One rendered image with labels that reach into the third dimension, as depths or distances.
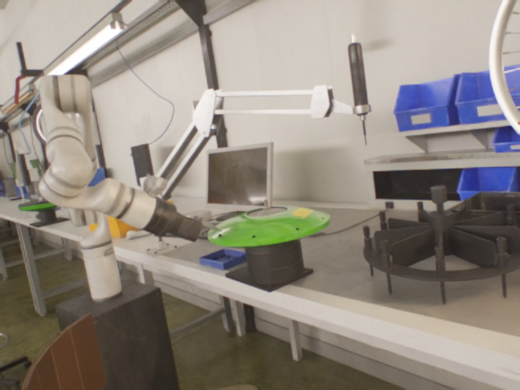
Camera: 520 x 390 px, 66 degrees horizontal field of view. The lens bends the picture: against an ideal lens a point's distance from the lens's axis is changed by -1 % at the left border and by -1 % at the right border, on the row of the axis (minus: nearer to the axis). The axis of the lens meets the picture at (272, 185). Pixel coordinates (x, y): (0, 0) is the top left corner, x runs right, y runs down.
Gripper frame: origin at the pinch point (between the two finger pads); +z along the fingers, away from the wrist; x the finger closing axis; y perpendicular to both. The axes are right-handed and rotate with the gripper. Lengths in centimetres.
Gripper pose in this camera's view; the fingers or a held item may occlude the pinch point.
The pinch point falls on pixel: (219, 230)
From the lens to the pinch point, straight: 96.4
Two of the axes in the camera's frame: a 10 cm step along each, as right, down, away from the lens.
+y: -3.3, 9.1, -2.3
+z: 7.3, 4.1, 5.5
